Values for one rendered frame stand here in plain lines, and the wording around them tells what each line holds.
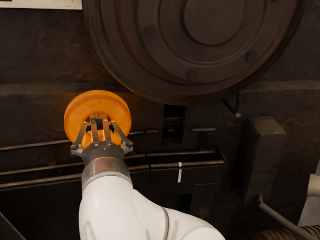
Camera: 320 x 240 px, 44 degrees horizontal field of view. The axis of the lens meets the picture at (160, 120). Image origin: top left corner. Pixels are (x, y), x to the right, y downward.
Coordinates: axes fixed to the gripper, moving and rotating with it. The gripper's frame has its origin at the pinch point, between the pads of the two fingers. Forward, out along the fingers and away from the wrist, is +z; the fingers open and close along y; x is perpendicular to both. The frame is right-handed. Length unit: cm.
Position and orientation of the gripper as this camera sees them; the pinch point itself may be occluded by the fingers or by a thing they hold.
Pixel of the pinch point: (97, 115)
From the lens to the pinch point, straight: 91.4
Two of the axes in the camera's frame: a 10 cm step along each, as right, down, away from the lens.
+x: 0.8, -8.4, -5.3
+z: -2.0, -5.4, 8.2
